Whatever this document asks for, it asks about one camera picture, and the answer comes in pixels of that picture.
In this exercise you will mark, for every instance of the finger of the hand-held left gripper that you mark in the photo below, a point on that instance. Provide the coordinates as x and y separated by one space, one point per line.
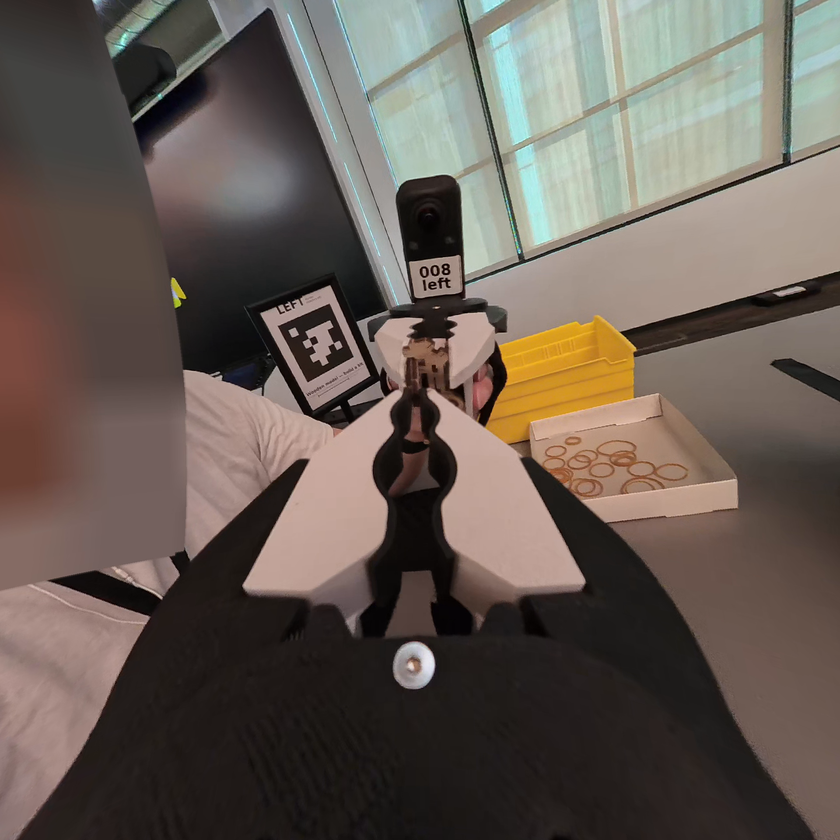
472 344
390 341

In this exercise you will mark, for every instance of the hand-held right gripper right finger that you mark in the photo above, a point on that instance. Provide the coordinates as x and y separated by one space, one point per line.
505 518

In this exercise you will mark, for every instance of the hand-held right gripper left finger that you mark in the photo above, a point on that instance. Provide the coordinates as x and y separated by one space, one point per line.
328 518

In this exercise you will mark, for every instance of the wooden model part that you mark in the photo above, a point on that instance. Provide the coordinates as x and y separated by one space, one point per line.
426 367

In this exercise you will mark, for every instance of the person's left hand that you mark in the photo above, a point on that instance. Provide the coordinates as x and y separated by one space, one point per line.
407 469

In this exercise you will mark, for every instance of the black framed tag sign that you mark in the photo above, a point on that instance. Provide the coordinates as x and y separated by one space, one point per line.
315 348

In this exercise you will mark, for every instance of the yellow plastic bin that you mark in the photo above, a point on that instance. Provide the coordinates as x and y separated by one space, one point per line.
564 367

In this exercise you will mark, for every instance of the pile of rubber bands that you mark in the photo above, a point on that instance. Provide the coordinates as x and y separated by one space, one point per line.
622 457

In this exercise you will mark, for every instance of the large black monitor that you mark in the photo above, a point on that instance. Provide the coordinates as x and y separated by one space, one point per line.
249 164

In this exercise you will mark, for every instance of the white cardboard tray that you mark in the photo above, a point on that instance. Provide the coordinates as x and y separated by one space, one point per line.
689 446

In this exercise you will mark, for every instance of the large paned window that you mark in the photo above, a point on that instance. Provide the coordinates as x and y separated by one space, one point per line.
590 98

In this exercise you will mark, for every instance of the yellow green sticker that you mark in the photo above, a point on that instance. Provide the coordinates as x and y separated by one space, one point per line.
176 292

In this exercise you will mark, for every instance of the black flat device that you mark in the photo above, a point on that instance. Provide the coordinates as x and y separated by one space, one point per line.
787 293

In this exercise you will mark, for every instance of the black strip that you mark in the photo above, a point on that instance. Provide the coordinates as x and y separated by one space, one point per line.
810 379

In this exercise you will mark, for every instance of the silver ventilation duct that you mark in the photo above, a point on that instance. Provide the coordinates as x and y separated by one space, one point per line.
141 26

